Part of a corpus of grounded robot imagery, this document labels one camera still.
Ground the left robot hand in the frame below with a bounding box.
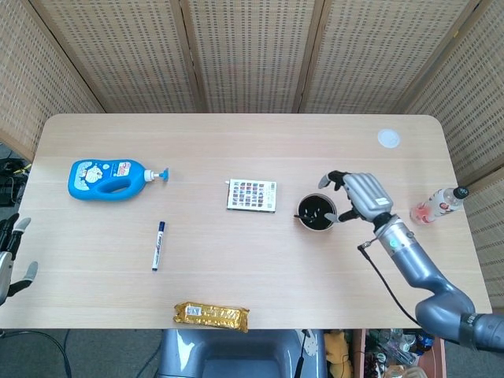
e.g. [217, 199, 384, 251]
[0, 214, 39, 306]

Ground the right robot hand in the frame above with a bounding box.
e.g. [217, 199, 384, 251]
[317, 170, 395, 233]

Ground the white bowl dark inside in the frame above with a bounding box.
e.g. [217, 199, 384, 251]
[297, 193, 339, 232]

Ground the clear bottle with pink drink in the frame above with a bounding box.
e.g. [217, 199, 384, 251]
[409, 185, 469, 226]

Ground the blue pump detergent bottle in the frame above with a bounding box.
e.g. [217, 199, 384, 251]
[67, 157, 172, 202]

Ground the white round table grommet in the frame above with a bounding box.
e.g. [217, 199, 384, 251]
[376, 128, 402, 149]

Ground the black equipment pile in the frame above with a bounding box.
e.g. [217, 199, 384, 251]
[0, 157, 32, 206]

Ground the flat box with picture grid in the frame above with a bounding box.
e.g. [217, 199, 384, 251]
[225, 179, 277, 215]

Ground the blue whiteboard marker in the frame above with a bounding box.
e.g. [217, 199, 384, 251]
[151, 220, 167, 272]

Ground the yellow plush toy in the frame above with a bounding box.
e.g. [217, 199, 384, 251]
[324, 329, 354, 378]

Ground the wooden crate with clutter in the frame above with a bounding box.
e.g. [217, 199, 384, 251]
[351, 328, 448, 378]

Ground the woven folding screen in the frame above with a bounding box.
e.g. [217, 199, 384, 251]
[0, 0, 504, 276]

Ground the gold foil snack packet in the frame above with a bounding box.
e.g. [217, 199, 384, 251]
[173, 301, 250, 334]

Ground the grey robot torso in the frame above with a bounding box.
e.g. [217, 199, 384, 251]
[157, 328, 328, 378]

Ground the black floor cable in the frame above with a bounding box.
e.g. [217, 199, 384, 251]
[0, 328, 76, 378]

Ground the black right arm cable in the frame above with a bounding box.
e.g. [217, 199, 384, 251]
[357, 241, 423, 328]

